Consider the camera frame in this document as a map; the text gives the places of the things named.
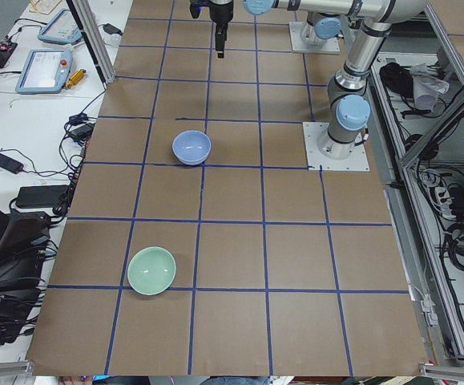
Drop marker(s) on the brown paper table cover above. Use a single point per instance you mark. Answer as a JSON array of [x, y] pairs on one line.
[[279, 270]]

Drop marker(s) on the white power strip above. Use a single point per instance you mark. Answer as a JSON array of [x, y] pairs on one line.
[[442, 200]]

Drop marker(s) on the green ceramic bowl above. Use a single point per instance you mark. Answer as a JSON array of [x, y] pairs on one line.
[[151, 271]]

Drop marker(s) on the yellow cylindrical tool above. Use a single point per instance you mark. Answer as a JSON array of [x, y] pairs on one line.
[[75, 78]]

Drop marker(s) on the far teach pendant tablet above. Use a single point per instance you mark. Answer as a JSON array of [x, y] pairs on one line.
[[62, 29]]

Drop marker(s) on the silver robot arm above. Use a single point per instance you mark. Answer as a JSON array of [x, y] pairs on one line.
[[318, 34], [349, 110]]

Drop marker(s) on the near teach pendant tablet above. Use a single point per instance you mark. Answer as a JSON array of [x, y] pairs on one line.
[[45, 72]]

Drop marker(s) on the aluminium frame post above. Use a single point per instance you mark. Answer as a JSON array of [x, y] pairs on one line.
[[86, 23]]

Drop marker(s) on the blue ceramic bowl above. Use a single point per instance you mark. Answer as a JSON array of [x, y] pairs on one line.
[[192, 147]]

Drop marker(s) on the black small adapter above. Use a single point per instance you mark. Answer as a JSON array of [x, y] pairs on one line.
[[111, 29]]

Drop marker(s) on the teach pendant tablet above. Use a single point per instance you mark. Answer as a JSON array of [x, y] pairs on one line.
[[45, 72], [62, 29]]

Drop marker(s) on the black laptop stand equipment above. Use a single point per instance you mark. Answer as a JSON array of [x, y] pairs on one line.
[[24, 247]]

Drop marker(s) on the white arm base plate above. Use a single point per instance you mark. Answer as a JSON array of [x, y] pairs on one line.
[[323, 154], [304, 40]]

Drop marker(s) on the black cloth bundle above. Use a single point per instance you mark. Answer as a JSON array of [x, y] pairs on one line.
[[397, 79]]

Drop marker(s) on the black power adapter brick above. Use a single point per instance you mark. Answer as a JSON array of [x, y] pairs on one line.
[[45, 196]]

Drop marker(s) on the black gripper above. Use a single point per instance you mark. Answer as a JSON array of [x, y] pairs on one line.
[[220, 12]]

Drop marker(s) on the black smartphone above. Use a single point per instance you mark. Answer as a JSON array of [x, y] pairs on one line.
[[11, 165]]

